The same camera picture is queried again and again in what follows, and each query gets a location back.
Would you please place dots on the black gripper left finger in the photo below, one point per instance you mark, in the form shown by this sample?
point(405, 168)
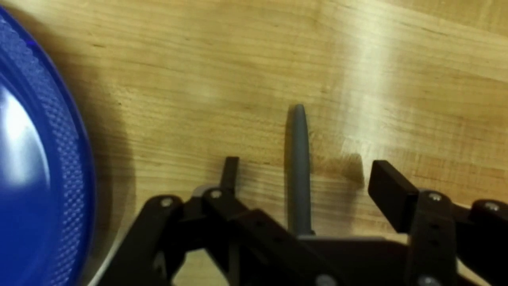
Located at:
point(159, 238)

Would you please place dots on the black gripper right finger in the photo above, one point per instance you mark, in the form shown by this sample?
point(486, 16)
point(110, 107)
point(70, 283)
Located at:
point(439, 238)

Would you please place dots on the blue plastic plate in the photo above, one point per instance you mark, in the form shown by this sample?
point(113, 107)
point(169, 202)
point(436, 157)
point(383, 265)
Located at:
point(42, 159)

